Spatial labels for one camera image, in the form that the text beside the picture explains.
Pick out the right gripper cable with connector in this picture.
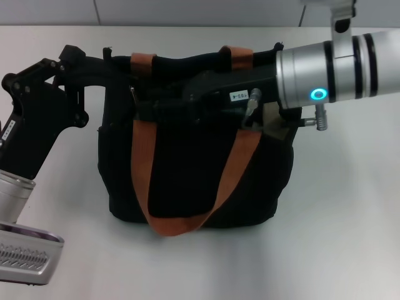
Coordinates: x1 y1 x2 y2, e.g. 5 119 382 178
241 88 329 132

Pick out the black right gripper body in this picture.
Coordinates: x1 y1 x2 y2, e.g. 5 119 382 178
184 67 283 117

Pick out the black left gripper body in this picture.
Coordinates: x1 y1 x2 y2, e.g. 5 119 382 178
0 80 90 181

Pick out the black bag with orange handles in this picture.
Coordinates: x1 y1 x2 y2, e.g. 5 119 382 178
79 41 303 239

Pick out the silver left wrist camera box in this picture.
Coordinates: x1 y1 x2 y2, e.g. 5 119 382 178
0 221 65 278

